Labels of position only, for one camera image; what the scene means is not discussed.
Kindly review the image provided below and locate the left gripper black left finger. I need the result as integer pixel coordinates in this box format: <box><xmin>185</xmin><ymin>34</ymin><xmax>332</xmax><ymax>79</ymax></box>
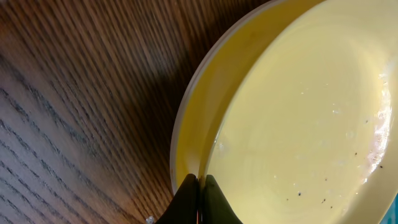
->
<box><xmin>155</xmin><ymin>174</ymin><xmax>198</xmax><ymax>224</ymax></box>

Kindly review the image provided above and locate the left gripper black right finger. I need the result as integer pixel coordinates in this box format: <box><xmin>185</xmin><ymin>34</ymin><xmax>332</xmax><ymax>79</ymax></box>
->
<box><xmin>201</xmin><ymin>175</ymin><xmax>242</xmax><ymax>224</ymax></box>

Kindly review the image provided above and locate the white plate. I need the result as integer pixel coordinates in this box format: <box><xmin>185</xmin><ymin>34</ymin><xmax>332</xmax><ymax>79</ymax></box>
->
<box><xmin>170</xmin><ymin>0</ymin><xmax>319</xmax><ymax>192</ymax></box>

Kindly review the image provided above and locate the yellow-green plate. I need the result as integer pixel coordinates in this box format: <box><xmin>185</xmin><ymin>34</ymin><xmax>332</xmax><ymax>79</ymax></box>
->
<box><xmin>208</xmin><ymin>0</ymin><xmax>397</xmax><ymax>223</ymax></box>

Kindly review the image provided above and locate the teal plastic serving tray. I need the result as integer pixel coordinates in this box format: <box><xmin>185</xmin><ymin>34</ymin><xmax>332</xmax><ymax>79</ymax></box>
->
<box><xmin>380</xmin><ymin>195</ymin><xmax>398</xmax><ymax>224</ymax></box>

